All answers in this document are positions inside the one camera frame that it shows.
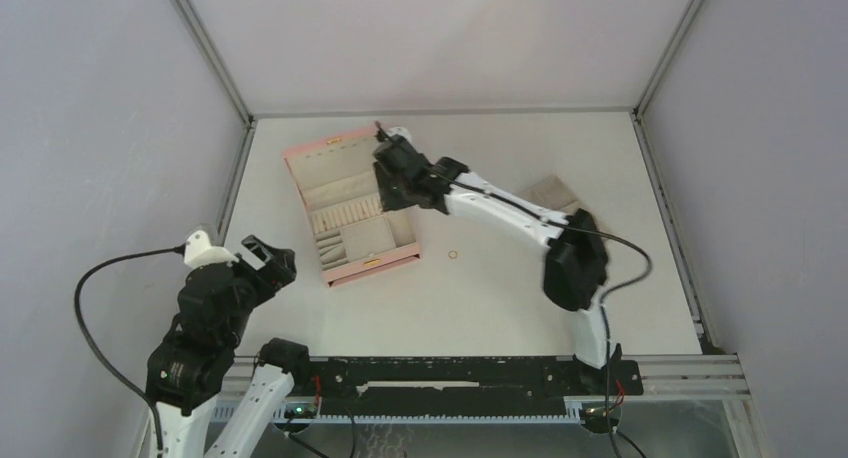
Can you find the pink jewelry box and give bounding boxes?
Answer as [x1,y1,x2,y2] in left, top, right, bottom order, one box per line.
[282,125,421,287]

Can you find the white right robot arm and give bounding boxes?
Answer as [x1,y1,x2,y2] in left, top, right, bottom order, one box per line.
[373,130,618,394]

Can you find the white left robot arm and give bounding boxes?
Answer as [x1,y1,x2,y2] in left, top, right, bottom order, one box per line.
[145,231,313,457]

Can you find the pink jewelry drawer tray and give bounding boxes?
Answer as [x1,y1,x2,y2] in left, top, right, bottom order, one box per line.
[517,174,612,234]

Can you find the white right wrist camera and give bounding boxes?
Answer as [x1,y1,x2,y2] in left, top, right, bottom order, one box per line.
[383,126,412,142]

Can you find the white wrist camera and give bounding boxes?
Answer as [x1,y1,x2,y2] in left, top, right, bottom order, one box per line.
[182,226,237,270]
[383,126,412,142]

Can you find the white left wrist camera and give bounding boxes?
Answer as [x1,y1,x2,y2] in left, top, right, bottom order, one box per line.
[182,226,237,270]

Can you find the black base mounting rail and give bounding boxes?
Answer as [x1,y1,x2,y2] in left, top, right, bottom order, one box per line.
[276,356,644,423]

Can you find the black right camera cable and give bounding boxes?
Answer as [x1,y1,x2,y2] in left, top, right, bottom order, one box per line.
[374,120,654,458]

